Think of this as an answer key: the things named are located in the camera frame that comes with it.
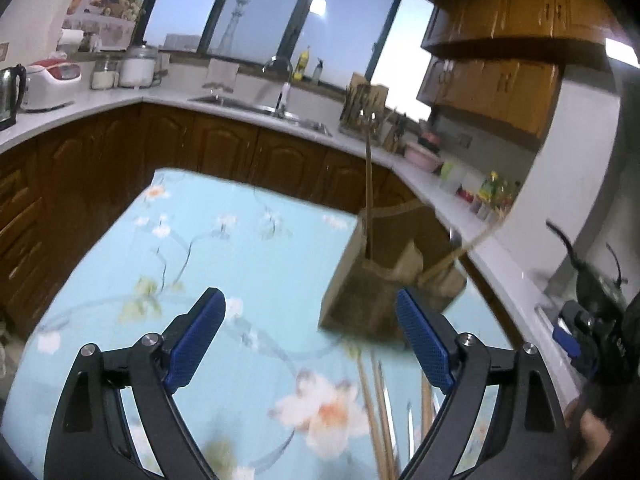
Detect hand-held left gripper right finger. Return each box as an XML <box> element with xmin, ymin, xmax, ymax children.
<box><xmin>395</xmin><ymin>288</ymin><xmax>573</xmax><ymax>480</ymax></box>

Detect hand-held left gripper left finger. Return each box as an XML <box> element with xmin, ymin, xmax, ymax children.
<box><xmin>44</xmin><ymin>287</ymin><xmax>227</xmax><ymax>480</ymax></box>

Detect wooden chopstick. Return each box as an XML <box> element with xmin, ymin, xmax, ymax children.
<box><xmin>363</xmin><ymin>110</ymin><xmax>377</xmax><ymax>261</ymax></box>
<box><xmin>372</xmin><ymin>360</ymin><xmax>402</xmax><ymax>480</ymax></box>
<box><xmin>356</xmin><ymin>350</ymin><xmax>390</xmax><ymax>480</ymax></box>
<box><xmin>420</xmin><ymin>375</ymin><xmax>435</xmax><ymax>432</ymax></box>
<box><xmin>422</xmin><ymin>217</ymin><xmax>507</xmax><ymax>281</ymax></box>

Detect wooden utensil holder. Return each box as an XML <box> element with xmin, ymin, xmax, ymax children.
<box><xmin>320</xmin><ymin>197</ymin><xmax>468</xmax><ymax>347</ymax></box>

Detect person's right hand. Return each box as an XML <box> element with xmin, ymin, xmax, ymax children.
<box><xmin>565</xmin><ymin>390</ymin><xmax>640</xmax><ymax>480</ymax></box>

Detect black wok with lid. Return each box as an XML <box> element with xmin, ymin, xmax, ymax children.
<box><xmin>546</xmin><ymin>220</ymin><xmax>628</xmax><ymax>311</ymax></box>

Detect white kitchen countertop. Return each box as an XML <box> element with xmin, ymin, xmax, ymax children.
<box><xmin>0</xmin><ymin>80</ymin><xmax>586</xmax><ymax>411</ymax></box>

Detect floral light blue tablecloth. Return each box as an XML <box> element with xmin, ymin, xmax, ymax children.
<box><xmin>10</xmin><ymin>169</ymin><xmax>516</xmax><ymax>480</ymax></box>

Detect row of spice jars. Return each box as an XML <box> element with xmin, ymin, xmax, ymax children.
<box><xmin>460</xmin><ymin>187</ymin><xmax>496</xmax><ymax>222</ymax></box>

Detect cooking oil bottle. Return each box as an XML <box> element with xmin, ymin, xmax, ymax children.
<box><xmin>477</xmin><ymin>171</ymin><xmax>501</xmax><ymax>207</ymax></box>

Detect white pitcher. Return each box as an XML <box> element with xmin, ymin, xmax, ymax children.
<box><xmin>450</xmin><ymin>162</ymin><xmax>481</xmax><ymax>196</ymax></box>

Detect pink bowl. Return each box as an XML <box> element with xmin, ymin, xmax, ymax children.
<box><xmin>404</xmin><ymin>132</ymin><xmax>444</xmax><ymax>174</ymax></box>

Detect wooden lower cabinets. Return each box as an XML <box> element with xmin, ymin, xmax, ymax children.
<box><xmin>0</xmin><ymin>102</ymin><xmax>501</xmax><ymax>341</ymax></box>

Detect wooden cabinets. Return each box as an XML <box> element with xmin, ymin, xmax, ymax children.
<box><xmin>0</xmin><ymin>102</ymin><xmax>501</xmax><ymax>341</ymax></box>
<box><xmin>417</xmin><ymin>0</ymin><xmax>621</xmax><ymax>142</ymax></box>

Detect steel kitchen sink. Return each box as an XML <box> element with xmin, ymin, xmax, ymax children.
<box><xmin>190</xmin><ymin>92</ymin><xmax>333</xmax><ymax>137</ymax></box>

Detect wooden knife block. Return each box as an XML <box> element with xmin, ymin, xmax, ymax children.
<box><xmin>340</xmin><ymin>72</ymin><xmax>391</xmax><ymax>137</ymax></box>

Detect chrome kitchen faucet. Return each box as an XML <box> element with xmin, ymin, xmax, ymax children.
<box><xmin>262</xmin><ymin>56</ymin><xmax>294</xmax><ymax>116</ymax></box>

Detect grey dish cloth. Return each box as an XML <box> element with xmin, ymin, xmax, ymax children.
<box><xmin>202</xmin><ymin>58</ymin><xmax>241</xmax><ymax>93</ymax></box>

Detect large white lidded pot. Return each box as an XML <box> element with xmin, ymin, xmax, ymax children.
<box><xmin>119</xmin><ymin>44</ymin><xmax>160</xmax><ymax>89</ymax></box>

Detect glass jar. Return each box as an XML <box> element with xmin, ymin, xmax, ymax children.
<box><xmin>91</xmin><ymin>55</ymin><xmax>121</xmax><ymax>91</ymax></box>

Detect yellow bottle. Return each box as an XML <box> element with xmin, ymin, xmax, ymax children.
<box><xmin>292</xmin><ymin>47</ymin><xmax>311</xmax><ymax>82</ymax></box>

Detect white and red rice cooker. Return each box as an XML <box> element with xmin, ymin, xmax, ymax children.
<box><xmin>22</xmin><ymin>59</ymin><xmax>82</xmax><ymax>112</ymax></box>

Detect wooden upper cabinets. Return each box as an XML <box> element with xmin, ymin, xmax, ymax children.
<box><xmin>417</xmin><ymin>0</ymin><xmax>621</xmax><ymax>142</ymax></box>

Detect steel electric kettle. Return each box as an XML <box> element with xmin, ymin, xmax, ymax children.
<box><xmin>0</xmin><ymin>64</ymin><xmax>27</xmax><ymax>128</ymax></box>

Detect paper towel roll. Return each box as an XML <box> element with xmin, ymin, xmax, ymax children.
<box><xmin>59</xmin><ymin>29</ymin><xmax>85</xmax><ymax>56</ymax></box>

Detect kitchen window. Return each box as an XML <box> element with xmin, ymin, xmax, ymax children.
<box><xmin>142</xmin><ymin>0</ymin><xmax>437</xmax><ymax>126</ymax></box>

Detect fruit and palm wall poster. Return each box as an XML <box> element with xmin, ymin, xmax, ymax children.
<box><xmin>62</xmin><ymin>0</ymin><xmax>167</xmax><ymax>53</ymax></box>

